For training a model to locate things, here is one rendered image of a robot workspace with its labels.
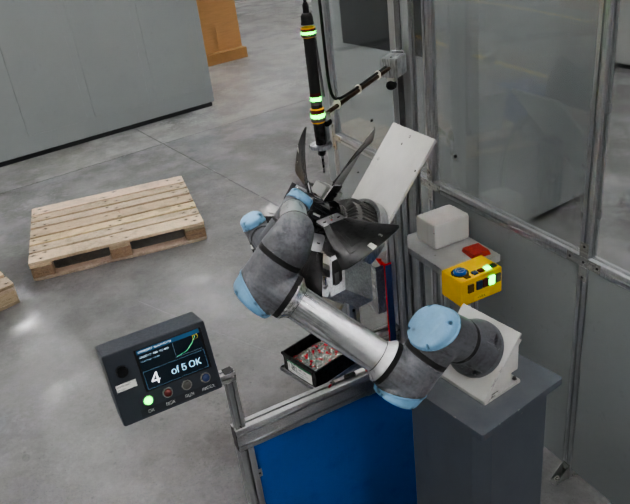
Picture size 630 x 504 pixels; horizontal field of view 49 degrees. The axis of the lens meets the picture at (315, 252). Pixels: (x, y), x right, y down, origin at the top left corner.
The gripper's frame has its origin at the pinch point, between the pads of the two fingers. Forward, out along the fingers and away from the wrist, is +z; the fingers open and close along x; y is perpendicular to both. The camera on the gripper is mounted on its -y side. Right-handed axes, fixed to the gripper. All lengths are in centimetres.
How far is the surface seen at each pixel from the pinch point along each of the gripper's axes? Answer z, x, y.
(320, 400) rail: 11.6, -32.4, -11.5
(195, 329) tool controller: -37, -35, -30
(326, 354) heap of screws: 13.0, -16.4, -0.3
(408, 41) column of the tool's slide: -37, 42, 94
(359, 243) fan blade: -14.9, -14.9, 25.4
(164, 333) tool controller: -40, -34, -37
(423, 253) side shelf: 31, 17, 59
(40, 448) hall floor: 67, 104, -119
